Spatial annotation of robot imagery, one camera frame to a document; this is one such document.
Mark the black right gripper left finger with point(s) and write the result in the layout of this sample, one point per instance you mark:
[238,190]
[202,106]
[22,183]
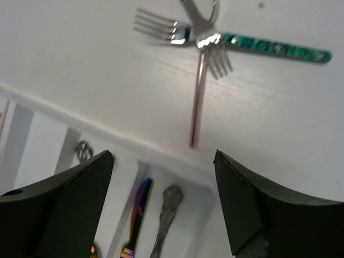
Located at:
[58,216]

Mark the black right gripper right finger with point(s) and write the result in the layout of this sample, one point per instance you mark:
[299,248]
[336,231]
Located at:
[266,219]

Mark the rainbow iridescent knife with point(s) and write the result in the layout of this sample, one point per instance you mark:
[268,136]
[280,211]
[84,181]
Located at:
[137,217]

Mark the ornate silver knife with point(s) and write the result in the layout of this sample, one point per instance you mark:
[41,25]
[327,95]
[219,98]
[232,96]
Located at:
[172,197]

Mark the pink handled fork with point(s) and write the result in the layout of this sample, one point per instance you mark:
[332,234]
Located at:
[215,59]

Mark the green handled fork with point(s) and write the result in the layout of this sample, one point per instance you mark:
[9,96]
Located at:
[177,33]

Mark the rainbow iridescent spoon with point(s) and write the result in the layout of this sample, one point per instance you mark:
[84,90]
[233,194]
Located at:
[95,252]

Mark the black handled spoon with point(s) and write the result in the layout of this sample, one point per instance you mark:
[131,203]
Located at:
[83,151]

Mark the orange chopstick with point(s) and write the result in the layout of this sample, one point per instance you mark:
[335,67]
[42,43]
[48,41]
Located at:
[2,119]

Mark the black handled fork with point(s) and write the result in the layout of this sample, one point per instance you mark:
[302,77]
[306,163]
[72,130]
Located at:
[209,9]

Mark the white divided cutlery tray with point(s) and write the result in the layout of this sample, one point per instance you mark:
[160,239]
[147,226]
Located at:
[35,146]

